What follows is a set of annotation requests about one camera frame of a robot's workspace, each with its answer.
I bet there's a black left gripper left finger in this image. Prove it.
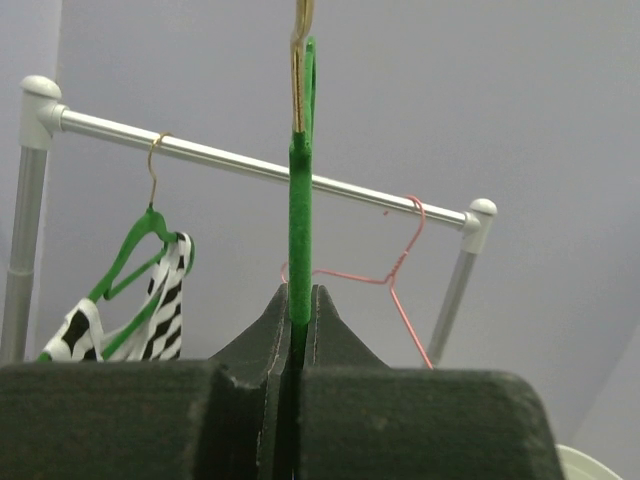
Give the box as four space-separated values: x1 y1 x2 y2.
1 287 292 479

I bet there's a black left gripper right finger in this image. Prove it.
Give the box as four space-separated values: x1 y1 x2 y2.
295 285 562 480

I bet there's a pink wire hanger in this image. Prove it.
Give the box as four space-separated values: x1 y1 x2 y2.
311 195 434 370

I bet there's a green velvet hanger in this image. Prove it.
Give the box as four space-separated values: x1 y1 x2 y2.
288 0 315 479

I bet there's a striped black white tank top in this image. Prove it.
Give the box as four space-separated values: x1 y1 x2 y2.
37 232 195 362

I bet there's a green hanger under striped top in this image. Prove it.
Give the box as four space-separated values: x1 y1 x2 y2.
37 131 197 362

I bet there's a white plastic basket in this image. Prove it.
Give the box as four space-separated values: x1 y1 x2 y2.
556 444 622 480

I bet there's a silver clothes rack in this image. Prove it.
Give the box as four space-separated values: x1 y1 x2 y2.
0 74 499 370

